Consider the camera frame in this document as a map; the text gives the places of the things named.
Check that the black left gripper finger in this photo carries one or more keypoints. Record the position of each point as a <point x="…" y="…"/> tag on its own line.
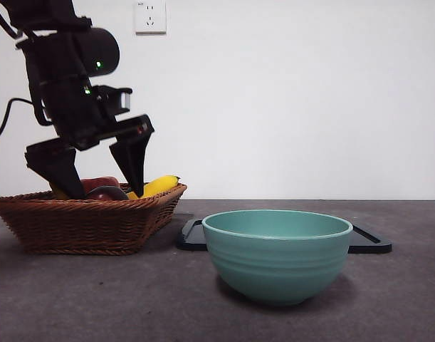
<point x="58" y="160"/>
<point x="133" y="156"/>

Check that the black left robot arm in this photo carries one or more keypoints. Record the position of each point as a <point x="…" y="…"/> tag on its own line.
<point x="60" y="50"/>

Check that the brown wicker basket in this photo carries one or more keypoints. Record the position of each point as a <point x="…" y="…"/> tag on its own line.
<point x="82" y="228"/>

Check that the white wall power socket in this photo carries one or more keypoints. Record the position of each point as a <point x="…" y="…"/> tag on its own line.
<point x="151" y="25"/>

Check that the yellow banana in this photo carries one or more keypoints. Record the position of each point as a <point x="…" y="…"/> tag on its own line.
<point x="160" y="185"/>

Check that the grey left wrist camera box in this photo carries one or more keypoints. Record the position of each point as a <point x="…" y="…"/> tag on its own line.
<point x="119" y="99"/>

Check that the black rectangular tray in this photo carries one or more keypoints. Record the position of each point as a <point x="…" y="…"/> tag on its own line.
<point x="192" y="242"/>

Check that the red apple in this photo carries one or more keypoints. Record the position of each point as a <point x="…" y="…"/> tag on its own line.
<point x="100" y="182"/>

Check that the teal ceramic bowl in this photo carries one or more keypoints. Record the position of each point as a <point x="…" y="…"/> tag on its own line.
<point x="277" y="270"/>

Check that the dark purple plum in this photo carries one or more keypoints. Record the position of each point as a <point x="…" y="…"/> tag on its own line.
<point x="107" y="195"/>

